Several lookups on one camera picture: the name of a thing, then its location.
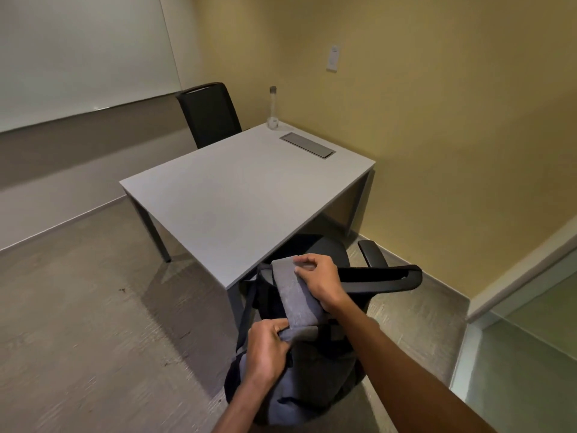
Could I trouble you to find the person's left hand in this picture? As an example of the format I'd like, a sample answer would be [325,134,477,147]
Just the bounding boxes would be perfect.
[246,318,293,380]

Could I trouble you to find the person's right hand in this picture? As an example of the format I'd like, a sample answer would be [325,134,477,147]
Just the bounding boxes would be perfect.
[293,253,349,313]

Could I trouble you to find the grey backpack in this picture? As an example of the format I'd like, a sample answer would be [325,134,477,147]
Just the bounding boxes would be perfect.
[224,256,367,427]

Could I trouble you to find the person's right forearm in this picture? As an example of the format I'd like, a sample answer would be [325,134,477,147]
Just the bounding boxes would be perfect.
[321,296,497,433]

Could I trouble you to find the person's left forearm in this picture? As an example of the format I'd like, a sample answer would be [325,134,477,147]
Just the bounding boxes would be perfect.
[211,373,270,433]

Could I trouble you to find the black office chair with armrests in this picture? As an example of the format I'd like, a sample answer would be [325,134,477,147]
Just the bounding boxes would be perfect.
[239,234,423,402]

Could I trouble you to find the white table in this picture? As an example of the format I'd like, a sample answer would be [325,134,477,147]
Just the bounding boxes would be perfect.
[119,121,377,330]

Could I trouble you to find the clear water bottle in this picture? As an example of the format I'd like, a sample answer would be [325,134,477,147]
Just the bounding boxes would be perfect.
[267,86,281,131]

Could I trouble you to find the black high-back chair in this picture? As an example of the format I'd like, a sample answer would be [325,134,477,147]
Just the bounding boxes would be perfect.
[175,82,243,150]

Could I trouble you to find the grey cable tray lid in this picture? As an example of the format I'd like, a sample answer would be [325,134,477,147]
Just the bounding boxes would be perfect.
[279,132,337,160]

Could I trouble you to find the glass door with white frame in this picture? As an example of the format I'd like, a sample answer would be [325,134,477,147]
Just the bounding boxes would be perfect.
[450,215,577,433]

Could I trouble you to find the white wall board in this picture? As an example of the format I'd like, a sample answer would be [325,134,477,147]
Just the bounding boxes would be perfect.
[0,0,182,134]

